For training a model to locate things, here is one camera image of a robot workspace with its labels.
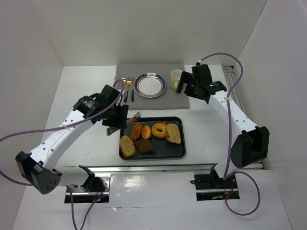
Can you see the aluminium rail right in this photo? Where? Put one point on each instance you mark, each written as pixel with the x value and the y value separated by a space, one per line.
pixel 236 79

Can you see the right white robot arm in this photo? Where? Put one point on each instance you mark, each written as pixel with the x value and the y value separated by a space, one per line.
pixel 219 96

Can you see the gold knife green handle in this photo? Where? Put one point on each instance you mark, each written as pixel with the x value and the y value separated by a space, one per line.
pixel 132 90

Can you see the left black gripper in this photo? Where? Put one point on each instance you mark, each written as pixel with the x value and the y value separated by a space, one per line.
pixel 123 116

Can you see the aluminium rail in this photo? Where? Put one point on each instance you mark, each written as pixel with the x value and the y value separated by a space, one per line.
pixel 150 168
pixel 236 79

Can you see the bread slice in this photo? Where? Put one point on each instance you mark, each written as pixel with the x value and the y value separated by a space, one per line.
pixel 127 147
pixel 173 134

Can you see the white plate green red rim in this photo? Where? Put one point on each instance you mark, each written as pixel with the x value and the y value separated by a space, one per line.
pixel 149 85

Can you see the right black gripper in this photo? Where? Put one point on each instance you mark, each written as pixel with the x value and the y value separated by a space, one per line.
pixel 183 82

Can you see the bread slice left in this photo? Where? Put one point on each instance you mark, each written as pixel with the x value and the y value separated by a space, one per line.
pixel 127 147

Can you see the pale green mug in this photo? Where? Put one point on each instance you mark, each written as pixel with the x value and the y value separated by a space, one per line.
pixel 175 78

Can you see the orange round bun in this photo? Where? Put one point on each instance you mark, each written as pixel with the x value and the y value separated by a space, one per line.
pixel 146 132

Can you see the grey placemat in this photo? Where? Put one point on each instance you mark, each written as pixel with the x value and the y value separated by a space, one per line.
pixel 168 100

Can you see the dark brown bread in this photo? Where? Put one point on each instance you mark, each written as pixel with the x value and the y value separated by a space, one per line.
pixel 144 146

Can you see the glazed donut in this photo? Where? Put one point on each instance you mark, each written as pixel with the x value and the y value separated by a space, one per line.
pixel 159 130

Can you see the black tray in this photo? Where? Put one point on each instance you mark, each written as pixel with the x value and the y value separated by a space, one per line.
pixel 163 149

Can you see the aluminium rail front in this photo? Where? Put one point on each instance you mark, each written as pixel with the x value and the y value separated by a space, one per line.
pixel 150 168

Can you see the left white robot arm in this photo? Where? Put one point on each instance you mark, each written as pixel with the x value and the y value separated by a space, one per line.
pixel 38 166

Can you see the brown oblong bread roll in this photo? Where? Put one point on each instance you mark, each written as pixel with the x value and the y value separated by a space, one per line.
pixel 136 131

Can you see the gold fork green handle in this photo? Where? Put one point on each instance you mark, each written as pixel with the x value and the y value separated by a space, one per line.
pixel 127 91

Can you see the bread slice right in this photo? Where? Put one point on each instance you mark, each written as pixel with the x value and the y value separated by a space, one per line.
pixel 173 134

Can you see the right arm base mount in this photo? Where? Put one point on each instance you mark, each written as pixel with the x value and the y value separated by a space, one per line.
pixel 207 190

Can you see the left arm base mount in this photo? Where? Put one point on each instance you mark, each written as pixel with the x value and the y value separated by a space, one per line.
pixel 97 190

